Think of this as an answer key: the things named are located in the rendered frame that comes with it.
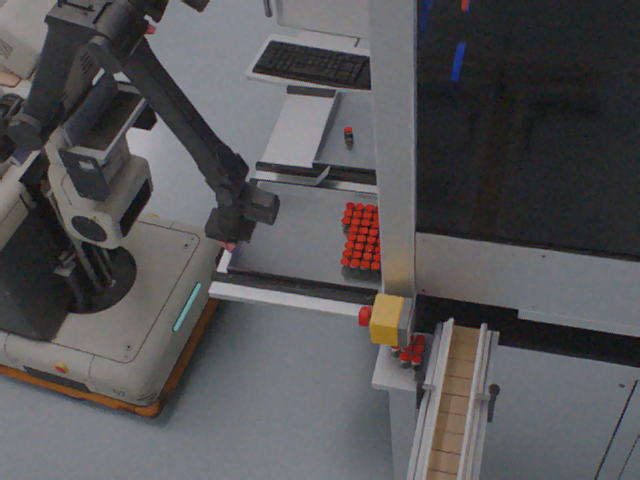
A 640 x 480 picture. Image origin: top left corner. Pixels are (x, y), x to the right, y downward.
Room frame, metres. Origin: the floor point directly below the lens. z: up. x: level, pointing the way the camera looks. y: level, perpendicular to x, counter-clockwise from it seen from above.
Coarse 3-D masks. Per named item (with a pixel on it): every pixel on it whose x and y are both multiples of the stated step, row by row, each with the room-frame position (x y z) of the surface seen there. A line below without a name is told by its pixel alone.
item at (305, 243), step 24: (288, 192) 1.33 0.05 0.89; (312, 192) 1.31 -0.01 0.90; (336, 192) 1.28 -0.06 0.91; (288, 216) 1.26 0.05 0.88; (312, 216) 1.25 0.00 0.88; (336, 216) 1.24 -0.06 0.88; (264, 240) 1.20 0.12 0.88; (288, 240) 1.19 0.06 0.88; (312, 240) 1.18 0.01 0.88; (336, 240) 1.17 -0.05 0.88; (240, 264) 1.14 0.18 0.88; (264, 264) 1.13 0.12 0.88; (288, 264) 1.12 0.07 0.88; (312, 264) 1.11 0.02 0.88; (336, 264) 1.10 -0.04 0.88; (336, 288) 1.02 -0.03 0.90; (360, 288) 1.01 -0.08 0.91
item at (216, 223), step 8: (216, 208) 1.20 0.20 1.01; (216, 216) 1.18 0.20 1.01; (224, 216) 1.14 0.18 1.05; (240, 216) 1.14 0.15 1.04; (208, 224) 1.16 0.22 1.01; (216, 224) 1.16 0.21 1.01; (224, 224) 1.13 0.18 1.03; (232, 224) 1.13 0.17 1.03; (240, 224) 1.14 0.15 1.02; (248, 224) 1.16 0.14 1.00; (256, 224) 1.16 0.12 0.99; (208, 232) 1.14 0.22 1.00; (216, 232) 1.14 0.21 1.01; (224, 232) 1.14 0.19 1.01; (232, 232) 1.13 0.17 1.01; (240, 232) 1.13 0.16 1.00; (248, 232) 1.13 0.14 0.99; (240, 240) 1.12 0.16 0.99; (248, 240) 1.11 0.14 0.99
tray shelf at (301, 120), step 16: (288, 96) 1.68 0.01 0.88; (304, 96) 1.67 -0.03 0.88; (288, 112) 1.62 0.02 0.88; (304, 112) 1.61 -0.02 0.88; (320, 112) 1.60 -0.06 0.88; (288, 128) 1.56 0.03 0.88; (304, 128) 1.55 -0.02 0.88; (320, 128) 1.54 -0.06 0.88; (272, 144) 1.51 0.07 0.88; (288, 144) 1.50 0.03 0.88; (304, 144) 1.49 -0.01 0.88; (272, 160) 1.45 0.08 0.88; (288, 160) 1.44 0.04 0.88; (304, 160) 1.43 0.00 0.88; (256, 176) 1.41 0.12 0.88; (272, 176) 1.40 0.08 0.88; (368, 192) 1.30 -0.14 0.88; (224, 256) 1.17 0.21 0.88; (224, 288) 1.08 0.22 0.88; (240, 288) 1.08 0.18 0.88; (256, 288) 1.07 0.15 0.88; (256, 304) 1.04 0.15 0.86; (272, 304) 1.03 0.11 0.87; (288, 304) 1.01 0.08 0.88; (304, 304) 1.01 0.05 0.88; (320, 304) 1.00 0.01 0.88; (336, 304) 0.99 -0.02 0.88; (352, 304) 0.99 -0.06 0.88
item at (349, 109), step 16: (336, 96) 1.62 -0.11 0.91; (352, 96) 1.61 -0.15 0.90; (368, 96) 1.60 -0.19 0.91; (336, 112) 1.59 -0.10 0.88; (352, 112) 1.58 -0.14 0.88; (368, 112) 1.57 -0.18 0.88; (336, 128) 1.53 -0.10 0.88; (352, 128) 1.52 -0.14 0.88; (368, 128) 1.51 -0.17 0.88; (320, 144) 1.46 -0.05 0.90; (336, 144) 1.47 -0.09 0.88; (352, 144) 1.46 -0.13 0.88; (368, 144) 1.45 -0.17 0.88; (320, 160) 1.42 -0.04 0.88; (336, 160) 1.42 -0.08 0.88; (352, 160) 1.41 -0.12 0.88; (368, 160) 1.40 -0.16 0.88
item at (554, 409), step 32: (480, 320) 0.90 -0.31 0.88; (512, 352) 0.82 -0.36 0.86; (544, 352) 0.80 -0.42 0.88; (576, 352) 0.79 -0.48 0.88; (608, 352) 0.78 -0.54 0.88; (512, 384) 0.82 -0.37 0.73; (544, 384) 0.80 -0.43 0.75; (576, 384) 0.78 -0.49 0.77; (608, 384) 0.76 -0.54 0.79; (416, 416) 0.90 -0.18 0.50; (512, 416) 0.82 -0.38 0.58; (544, 416) 0.79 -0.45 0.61; (576, 416) 0.77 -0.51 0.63; (608, 416) 0.75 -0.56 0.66; (512, 448) 0.81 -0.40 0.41; (544, 448) 0.79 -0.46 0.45; (576, 448) 0.76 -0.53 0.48; (608, 448) 0.74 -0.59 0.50
